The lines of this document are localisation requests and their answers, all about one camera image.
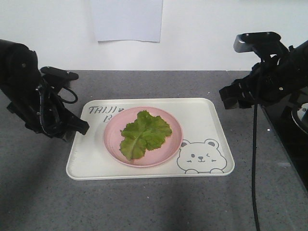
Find green lettuce leaf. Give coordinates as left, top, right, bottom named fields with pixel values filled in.
left=119, top=110, right=172, bottom=161

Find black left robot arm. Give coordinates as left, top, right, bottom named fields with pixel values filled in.
left=0, top=40, right=89, bottom=139

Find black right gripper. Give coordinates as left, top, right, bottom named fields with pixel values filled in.
left=219, top=41, right=308, bottom=110

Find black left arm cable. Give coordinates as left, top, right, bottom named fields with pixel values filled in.
left=56, top=86, right=79, bottom=104

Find black glass cooktop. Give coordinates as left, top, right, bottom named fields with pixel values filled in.
left=263, top=87, right=308, bottom=188

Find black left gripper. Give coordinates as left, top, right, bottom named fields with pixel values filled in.
left=6, top=77, right=90, bottom=139

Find white paper sheet on wall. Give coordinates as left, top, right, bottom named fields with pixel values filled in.
left=90, top=0, right=163, bottom=42

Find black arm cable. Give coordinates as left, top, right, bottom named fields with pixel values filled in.
left=251, top=72, right=262, bottom=231
left=56, top=86, right=79, bottom=104

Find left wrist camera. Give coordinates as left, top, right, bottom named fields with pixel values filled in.
left=40, top=66, right=79, bottom=86

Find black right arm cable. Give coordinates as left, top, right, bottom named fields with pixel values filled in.
left=251, top=72, right=262, bottom=231

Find silver stove burner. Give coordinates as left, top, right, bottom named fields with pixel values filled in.
left=291, top=102, right=308, bottom=134

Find cream bear print tray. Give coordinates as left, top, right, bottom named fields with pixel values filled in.
left=66, top=98, right=235, bottom=180

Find pink round plate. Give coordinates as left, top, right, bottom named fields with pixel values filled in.
left=103, top=106, right=183, bottom=167

